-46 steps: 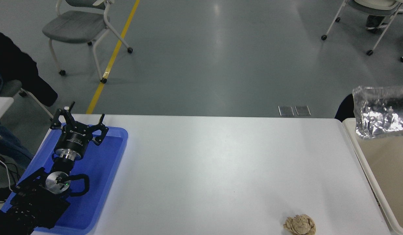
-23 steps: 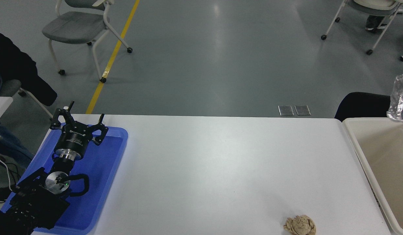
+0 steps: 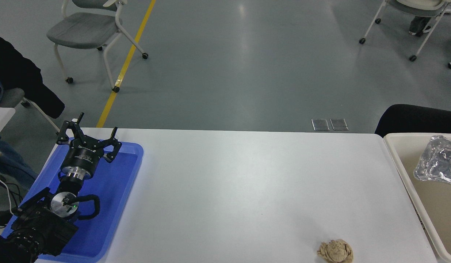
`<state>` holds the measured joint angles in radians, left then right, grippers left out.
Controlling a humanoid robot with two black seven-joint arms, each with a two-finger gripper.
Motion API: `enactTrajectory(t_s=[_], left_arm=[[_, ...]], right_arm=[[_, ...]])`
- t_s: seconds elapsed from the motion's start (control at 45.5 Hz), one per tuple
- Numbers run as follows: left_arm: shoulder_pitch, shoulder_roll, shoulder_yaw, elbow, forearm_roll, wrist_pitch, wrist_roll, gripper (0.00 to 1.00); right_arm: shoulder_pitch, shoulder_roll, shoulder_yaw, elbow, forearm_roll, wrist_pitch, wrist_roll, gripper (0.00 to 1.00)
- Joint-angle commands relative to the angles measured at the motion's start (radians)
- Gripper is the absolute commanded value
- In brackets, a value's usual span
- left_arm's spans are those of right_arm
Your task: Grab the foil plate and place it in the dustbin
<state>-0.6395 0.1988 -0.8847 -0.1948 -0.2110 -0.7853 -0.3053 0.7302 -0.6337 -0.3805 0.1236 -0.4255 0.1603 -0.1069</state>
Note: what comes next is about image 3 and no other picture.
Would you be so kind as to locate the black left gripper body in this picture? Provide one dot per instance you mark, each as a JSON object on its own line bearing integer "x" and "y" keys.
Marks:
{"x": 82, "y": 156}

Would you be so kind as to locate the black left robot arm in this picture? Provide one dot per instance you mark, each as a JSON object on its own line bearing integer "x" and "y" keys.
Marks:
{"x": 39, "y": 228}

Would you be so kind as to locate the silver floor outlet plate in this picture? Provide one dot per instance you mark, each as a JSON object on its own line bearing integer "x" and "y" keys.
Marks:
{"x": 320, "y": 124}
{"x": 339, "y": 124}

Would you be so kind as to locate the blue plastic tray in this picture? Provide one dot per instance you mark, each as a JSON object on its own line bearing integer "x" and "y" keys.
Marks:
{"x": 112, "y": 190}

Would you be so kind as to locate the white side table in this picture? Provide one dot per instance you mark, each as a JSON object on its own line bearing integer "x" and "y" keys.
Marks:
{"x": 0, "y": 118}

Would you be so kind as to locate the grey seat chair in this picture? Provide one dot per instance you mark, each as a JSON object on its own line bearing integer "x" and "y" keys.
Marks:
{"x": 10, "y": 96}

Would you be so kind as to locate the person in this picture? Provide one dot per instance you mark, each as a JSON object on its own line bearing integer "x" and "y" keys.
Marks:
{"x": 17, "y": 73}
{"x": 418, "y": 25}
{"x": 411, "y": 118}

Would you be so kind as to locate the empty grey wheeled chair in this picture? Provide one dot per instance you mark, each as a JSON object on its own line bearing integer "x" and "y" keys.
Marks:
{"x": 83, "y": 29}

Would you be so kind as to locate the crumpled tan paper ball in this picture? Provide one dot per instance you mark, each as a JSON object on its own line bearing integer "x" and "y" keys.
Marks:
{"x": 335, "y": 251}

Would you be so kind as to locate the large pale bin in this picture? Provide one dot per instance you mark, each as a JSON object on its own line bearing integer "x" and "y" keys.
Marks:
{"x": 435, "y": 212}

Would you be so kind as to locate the white-framed wheeled chair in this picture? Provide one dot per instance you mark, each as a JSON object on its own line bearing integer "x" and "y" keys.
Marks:
{"x": 419, "y": 7}

